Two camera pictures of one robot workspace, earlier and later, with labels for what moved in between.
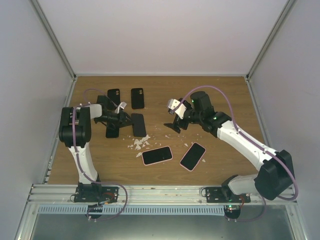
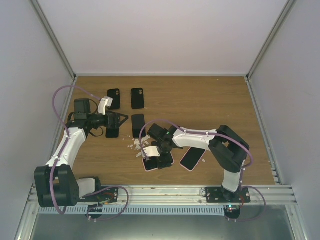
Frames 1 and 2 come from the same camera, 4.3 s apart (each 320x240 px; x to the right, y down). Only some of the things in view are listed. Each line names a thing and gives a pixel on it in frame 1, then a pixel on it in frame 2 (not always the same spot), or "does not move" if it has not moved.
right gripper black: (174, 126) -> (167, 158)
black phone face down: (138, 125) does not move
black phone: (112, 132) does not move
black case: (137, 98) does not move
